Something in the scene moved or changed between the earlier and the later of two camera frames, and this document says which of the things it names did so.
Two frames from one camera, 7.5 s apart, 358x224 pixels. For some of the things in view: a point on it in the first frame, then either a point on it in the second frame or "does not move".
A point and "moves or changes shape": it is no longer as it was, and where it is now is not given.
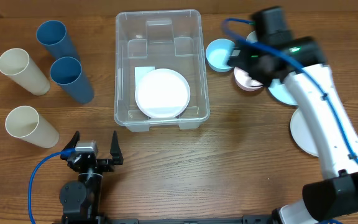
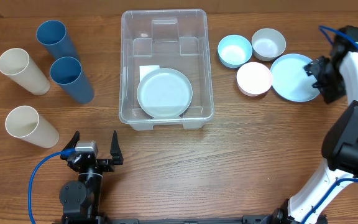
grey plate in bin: [162, 93] does not move
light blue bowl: [217, 53] moves or changes shape
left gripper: [115, 154] does not move
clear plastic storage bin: [160, 71] does not move
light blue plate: [281, 93] moves or changes shape
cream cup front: [25, 122] does not move
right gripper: [237, 58] → [333, 91]
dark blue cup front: [66, 72] does not move
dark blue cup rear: [53, 35] does not move
